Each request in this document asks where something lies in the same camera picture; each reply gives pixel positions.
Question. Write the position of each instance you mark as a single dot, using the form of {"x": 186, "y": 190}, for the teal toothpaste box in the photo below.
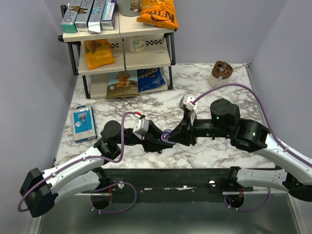
{"x": 68, "y": 21}

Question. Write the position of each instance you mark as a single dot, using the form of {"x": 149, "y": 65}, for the orange kettle chips bag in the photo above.
{"x": 160, "y": 13}

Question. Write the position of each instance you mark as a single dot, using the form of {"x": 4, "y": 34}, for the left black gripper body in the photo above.
{"x": 146, "y": 138}

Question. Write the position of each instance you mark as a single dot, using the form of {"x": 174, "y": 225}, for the grey cartoon mug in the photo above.
{"x": 129, "y": 8}

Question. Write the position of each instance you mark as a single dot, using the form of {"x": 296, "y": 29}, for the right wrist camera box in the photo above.
{"x": 187, "y": 103}

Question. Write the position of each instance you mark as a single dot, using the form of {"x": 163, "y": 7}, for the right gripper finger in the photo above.
{"x": 183, "y": 139}
{"x": 180, "y": 131}

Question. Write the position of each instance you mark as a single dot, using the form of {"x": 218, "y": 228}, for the brown-topped white cup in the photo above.
{"x": 220, "y": 74}

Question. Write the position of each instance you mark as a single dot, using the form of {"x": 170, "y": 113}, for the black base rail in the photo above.
{"x": 165, "y": 185}

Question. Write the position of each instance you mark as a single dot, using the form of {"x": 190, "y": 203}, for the blue silver toothpaste box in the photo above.
{"x": 94, "y": 25}

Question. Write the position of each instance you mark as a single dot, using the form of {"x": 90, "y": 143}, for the blue-purple earbud charging case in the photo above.
{"x": 169, "y": 142}

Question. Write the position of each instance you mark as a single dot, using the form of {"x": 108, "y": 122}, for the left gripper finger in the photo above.
{"x": 155, "y": 146}
{"x": 154, "y": 131}

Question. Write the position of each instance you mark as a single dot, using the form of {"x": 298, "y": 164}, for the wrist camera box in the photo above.
{"x": 187, "y": 103}
{"x": 140, "y": 126}

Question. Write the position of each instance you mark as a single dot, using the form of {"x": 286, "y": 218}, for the blue doritos bag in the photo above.
{"x": 149, "y": 79}

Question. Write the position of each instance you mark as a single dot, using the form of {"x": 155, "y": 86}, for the beige black shelf rack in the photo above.
{"x": 159, "y": 52}

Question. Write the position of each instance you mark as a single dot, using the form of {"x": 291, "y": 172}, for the orange snack bag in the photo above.
{"x": 98, "y": 53}

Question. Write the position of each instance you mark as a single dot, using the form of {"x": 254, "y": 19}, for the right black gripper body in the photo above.
{"x": 190, "y": 117}

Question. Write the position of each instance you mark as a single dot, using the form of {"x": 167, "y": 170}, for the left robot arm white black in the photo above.
{"x": 42, "y": 189}

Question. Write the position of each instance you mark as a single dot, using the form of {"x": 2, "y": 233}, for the brown chips bag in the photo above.
{"x": 122, "y": 85}

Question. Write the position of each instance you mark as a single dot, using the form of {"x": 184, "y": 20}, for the purple white toothpaste box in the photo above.
{"x": 109, "y": 15}

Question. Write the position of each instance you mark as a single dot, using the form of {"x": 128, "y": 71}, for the white patterned mug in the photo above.
{"x": 136, "y": 44}

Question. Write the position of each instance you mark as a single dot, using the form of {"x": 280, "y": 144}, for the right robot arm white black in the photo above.
{"x": 292, "y": 175}

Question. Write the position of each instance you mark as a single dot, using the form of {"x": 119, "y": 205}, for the blue razor package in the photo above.
{"x": 84, "y": 124}

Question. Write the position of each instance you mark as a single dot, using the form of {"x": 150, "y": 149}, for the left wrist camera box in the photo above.
{"x": 140, "y": 126}

